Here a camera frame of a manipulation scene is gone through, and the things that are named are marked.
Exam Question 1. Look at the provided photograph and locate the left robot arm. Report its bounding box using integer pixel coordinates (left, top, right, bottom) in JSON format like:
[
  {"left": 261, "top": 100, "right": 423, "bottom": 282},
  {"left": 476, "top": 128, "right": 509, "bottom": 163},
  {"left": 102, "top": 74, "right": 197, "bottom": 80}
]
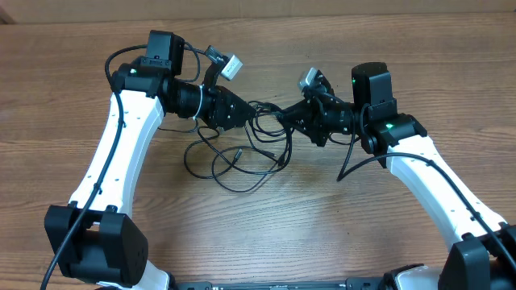
[{"left": 44, "top": 31, "right": 255, "bottom": 289}]

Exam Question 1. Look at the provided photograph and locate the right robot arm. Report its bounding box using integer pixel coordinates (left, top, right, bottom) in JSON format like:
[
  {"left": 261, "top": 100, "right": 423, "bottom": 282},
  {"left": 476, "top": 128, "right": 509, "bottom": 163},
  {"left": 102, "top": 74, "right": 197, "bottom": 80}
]
[{"left": 278, "top": 62, "right": 515, "bottom": 289}]

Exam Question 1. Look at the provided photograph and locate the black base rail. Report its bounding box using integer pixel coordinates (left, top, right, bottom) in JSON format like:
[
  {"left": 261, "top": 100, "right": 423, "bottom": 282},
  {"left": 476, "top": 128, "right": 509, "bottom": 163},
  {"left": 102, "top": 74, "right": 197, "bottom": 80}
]
[{"left": 100, "top": 275, "right": 444, "bottom": 290}]

